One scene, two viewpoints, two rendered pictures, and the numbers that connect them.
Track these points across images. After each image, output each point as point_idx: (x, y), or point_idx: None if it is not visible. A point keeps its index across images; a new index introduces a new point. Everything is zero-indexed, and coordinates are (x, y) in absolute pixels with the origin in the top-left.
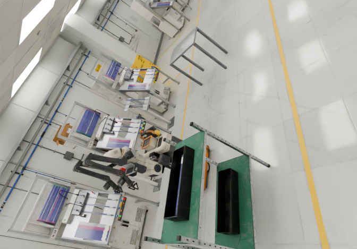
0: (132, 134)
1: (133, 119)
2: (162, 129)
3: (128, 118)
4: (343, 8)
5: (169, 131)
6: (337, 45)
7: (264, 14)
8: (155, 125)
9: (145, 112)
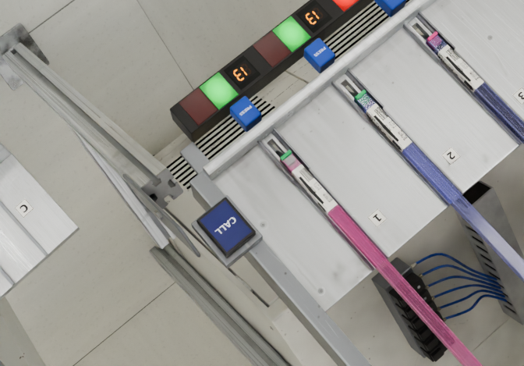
0: (497, 51)
1: (308, 275)
2: (54, 72)
3: (355, 360)
4: None
5: (9, 56)
6: None
7: None
8: (87, 113)
9: (32, 347)
